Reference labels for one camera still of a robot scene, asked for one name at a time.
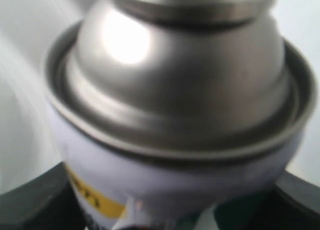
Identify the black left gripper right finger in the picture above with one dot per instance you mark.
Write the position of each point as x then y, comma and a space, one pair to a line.
292, 204

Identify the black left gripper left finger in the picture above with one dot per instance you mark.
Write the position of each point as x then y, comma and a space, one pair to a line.
45, 203

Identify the white spray paint can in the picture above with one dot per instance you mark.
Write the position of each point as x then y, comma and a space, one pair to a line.
167, 108

